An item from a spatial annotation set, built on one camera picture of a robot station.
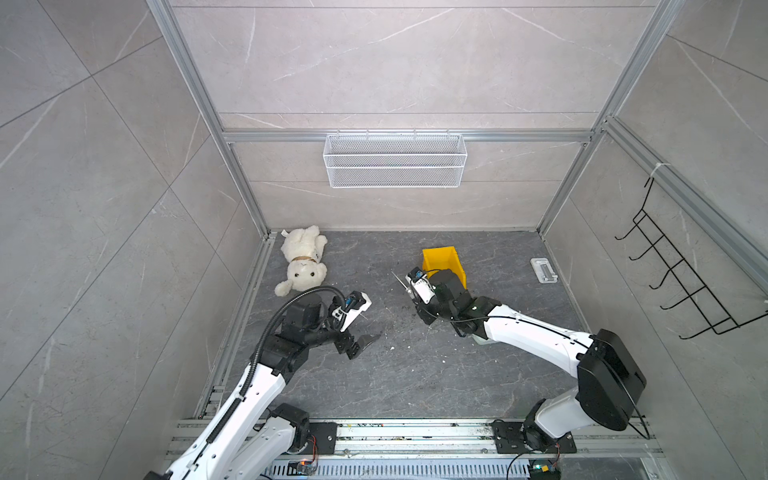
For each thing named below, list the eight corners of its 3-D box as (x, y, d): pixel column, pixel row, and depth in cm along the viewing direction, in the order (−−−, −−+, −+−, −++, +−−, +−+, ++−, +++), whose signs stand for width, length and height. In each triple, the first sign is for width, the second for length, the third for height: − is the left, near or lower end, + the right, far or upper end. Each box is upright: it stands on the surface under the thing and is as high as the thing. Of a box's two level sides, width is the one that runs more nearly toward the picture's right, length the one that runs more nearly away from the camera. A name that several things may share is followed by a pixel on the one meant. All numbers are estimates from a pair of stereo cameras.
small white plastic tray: (537, 282, 107) (539, 278, 105) (529, 261, 113) (531, 257, 112) (555, 282, 107) (558, 278, 105) (546, 261, 113) (549, 257, 112)
